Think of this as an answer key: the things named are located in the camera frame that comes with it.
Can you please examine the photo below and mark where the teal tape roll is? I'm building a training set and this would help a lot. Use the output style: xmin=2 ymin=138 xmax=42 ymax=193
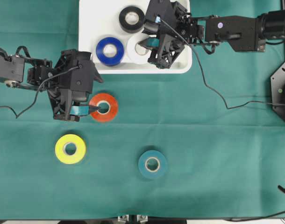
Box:
xmin=138 ymin=150 xmax=168 ymax=180

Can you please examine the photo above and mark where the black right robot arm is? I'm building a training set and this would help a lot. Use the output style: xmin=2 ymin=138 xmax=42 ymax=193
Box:
xmin=139 ymin=0 xmax=285 ymax=69

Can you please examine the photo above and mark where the yellow tape roll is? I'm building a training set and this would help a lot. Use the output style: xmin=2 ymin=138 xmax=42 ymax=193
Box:
xmin=55 ymin=134 xmax=86 ymax=165

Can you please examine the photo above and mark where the white plastic tray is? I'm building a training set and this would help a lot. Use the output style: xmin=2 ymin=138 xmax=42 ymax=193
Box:
xmin=78 ymin=0 xmax=192 ymax=74

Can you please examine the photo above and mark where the black tape roll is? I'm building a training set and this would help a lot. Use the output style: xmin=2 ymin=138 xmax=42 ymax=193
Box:
xmin=119 ymin=6 xmax=145 ymax=34

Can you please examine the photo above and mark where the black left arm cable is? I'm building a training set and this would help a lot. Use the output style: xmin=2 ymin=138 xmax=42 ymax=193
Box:
xmin=0 ymin=65 xmax=82 ymax=119

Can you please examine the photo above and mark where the blue tape roll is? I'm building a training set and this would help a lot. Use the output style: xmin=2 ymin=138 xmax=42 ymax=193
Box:
xmin=96 ymin=37 xmax=124 ymax=66

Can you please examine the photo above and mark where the white tape roll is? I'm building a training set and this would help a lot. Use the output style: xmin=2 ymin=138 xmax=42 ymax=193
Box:
xmin=127 ymin=33 xmax=151 ymax=64

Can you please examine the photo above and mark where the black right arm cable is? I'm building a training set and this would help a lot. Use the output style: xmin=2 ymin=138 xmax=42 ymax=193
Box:
xmin=160 ymin=18 xmax=285 ymax=110

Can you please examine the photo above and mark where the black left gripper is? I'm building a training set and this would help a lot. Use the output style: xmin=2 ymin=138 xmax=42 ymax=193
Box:
xmin=48 ymin=49 xmax=103 ymax=121

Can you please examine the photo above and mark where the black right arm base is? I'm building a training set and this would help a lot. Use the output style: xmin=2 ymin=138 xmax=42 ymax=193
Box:
xmin=270 ymin=62 xmax=285 ymax=122

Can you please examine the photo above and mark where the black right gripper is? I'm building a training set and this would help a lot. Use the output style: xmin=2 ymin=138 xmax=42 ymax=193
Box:
xmin=138 ymin=0 xmax=187 ymax=69

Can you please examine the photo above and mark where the red tape roll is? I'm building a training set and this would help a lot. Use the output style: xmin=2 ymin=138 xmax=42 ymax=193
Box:
xmin=89 ymin=93 xmax=119 ymax=122

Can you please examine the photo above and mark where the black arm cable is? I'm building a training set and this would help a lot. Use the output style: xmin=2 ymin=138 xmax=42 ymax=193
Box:
xmin=0 ymin=65 xmax=82 ymax=119
xmin=160 ymin=18 xmax=285 ymax=110

